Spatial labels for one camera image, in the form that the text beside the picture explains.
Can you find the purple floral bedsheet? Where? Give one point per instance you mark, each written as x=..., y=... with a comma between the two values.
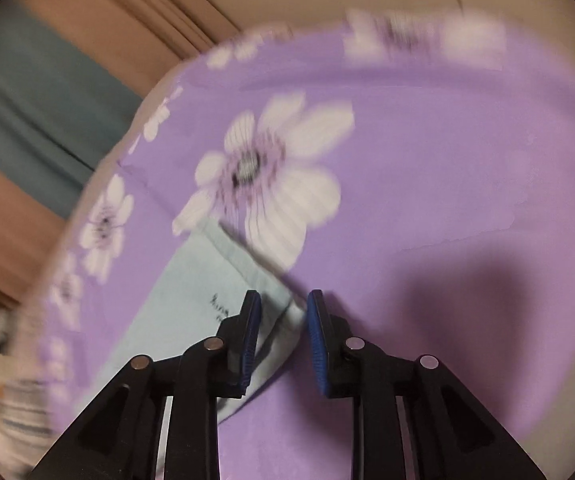
x=417, y=185

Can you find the beige curtain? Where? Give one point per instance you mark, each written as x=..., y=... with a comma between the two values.
x=117, y=5
x=7, y=220

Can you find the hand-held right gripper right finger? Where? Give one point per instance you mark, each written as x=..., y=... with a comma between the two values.
x=315, y=340

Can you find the teal curtain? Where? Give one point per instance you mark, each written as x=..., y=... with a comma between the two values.
x=42, y=110

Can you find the light blue pants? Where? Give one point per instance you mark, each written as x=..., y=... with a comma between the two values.
x=177, y=310

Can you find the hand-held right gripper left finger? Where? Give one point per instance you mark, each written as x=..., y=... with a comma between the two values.
x=253, y=332

